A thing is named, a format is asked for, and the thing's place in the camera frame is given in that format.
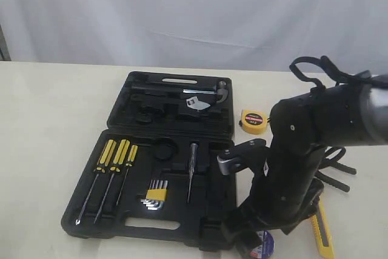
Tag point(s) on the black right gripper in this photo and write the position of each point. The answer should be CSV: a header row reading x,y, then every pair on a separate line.
x,y
280,200

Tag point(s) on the black electrical tape roll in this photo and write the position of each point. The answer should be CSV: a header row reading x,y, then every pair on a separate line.
x,y
266,250

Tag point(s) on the yellow utility knife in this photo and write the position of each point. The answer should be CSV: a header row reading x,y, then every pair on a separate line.
x,y
322,233

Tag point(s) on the yellow tape measure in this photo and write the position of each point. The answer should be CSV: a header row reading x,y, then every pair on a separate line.
x,y
254,122

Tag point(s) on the orange-black combination pliers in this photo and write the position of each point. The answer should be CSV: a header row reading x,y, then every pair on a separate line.
x,y
331,181

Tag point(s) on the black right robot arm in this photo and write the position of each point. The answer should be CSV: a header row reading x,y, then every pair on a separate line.
x,y
350,114

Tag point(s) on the black plastic tool case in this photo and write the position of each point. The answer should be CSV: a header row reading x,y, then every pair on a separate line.
x,y
163,126

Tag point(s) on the hex key set yellow holder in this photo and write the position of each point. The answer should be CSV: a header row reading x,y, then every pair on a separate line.
x,y
156,195

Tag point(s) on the small yellow-black screwdriver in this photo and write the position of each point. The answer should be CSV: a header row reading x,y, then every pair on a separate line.
x,y
128,165

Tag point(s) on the middle yellow-black screwdriver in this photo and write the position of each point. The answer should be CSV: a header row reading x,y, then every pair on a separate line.
x,y
114,166

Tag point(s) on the large yellow-black screwdriver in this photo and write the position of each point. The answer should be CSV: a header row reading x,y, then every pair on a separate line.
x,y
100,168

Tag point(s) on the white backdrop curtain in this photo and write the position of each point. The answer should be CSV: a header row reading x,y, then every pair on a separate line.
x,y
212,34

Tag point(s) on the clear handled tester screwdriver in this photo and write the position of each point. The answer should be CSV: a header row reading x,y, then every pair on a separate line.
x,y
191,167

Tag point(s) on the claw hammer black handle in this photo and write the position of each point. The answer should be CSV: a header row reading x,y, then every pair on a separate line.
x,y
219,91

